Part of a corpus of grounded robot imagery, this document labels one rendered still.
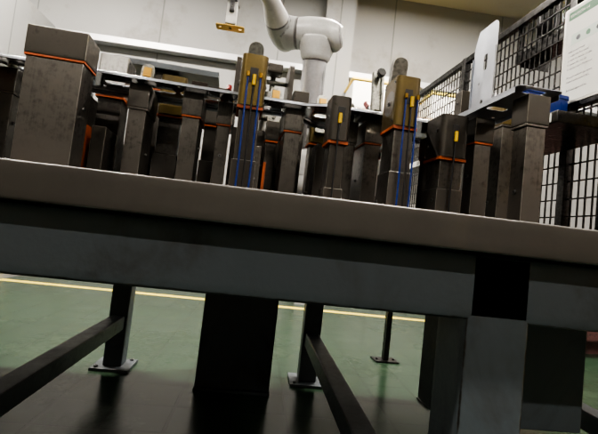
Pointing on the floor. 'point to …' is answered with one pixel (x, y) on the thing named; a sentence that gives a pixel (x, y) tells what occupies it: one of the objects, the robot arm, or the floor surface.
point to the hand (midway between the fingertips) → (231, 14)
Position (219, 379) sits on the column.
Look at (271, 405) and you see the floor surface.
